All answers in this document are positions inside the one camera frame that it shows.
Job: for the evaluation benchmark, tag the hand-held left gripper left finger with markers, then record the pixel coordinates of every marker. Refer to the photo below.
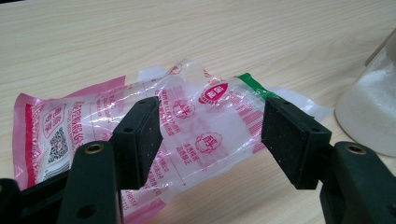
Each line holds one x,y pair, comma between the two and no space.
134,149

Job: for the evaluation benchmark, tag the clear plastic bag pink print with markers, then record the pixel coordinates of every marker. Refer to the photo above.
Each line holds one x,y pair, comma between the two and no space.
202,130

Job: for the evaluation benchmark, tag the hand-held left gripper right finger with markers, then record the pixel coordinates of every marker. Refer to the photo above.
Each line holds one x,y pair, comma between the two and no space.
299,146

